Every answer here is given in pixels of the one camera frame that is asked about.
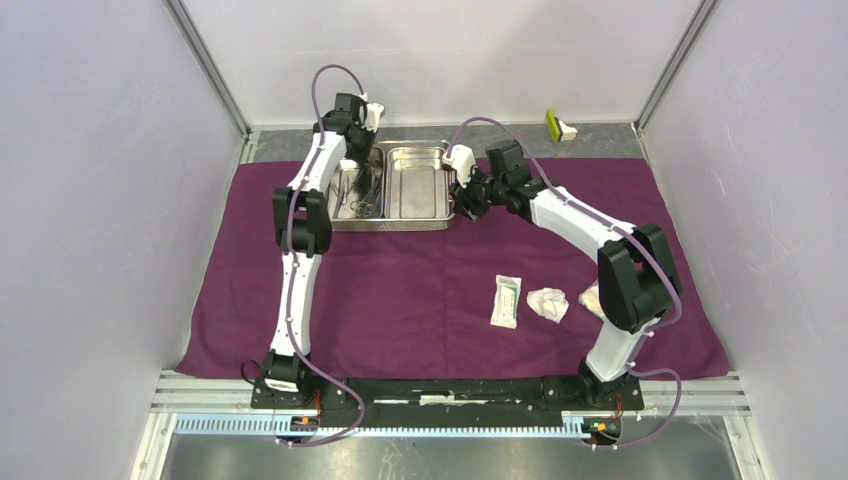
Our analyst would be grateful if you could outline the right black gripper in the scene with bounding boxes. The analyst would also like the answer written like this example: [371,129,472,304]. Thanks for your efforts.
[448,162,507,222]

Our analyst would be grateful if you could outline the metal instrument tray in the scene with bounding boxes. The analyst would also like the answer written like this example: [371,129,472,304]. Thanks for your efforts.
[327,140,453,232]

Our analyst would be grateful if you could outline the white sterile packet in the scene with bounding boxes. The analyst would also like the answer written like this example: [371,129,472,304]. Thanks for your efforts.
[490,275,522,329]

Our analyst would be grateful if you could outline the purple cloth wrap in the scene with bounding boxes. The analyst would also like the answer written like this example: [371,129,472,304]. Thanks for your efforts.
[177,158,730,380]

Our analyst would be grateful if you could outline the white gauze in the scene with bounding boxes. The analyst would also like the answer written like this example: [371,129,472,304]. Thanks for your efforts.
[526,287,570,324]

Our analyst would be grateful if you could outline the beige gauze roll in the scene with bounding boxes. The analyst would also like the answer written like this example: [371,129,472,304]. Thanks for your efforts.
[578,281,605,320]

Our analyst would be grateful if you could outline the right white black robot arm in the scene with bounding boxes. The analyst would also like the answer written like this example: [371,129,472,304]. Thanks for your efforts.
[441,140,682,408]

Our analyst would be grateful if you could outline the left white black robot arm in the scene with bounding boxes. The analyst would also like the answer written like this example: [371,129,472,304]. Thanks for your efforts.
[251,93,384,409]

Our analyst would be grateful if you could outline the steel surgical scissors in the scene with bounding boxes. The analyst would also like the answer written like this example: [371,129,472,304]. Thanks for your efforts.
[348,173,383,219]

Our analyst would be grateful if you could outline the steel forceps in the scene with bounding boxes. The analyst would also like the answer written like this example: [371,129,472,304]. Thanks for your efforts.
[332,176,353,220]

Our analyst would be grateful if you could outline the yellow green white object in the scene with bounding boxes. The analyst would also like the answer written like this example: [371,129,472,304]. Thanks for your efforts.
[544,109,578,143]

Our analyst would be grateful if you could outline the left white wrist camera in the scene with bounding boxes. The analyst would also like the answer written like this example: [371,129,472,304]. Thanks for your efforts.
[361,101,385,133]

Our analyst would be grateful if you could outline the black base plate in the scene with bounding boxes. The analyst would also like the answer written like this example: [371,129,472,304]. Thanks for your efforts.
[251,375,645,428]

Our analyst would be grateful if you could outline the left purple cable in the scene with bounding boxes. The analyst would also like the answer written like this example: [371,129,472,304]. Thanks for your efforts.
[283,64,368,449]

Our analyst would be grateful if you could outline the purple cable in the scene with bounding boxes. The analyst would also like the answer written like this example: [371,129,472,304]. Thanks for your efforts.
[283,64,368,449]
[445,116,685,452]

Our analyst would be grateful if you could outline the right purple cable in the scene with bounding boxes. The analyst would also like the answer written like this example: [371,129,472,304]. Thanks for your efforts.
[445,116,685,452]

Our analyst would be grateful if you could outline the aluminium frame rail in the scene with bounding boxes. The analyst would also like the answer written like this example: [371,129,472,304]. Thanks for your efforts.
[130,370,772,479]

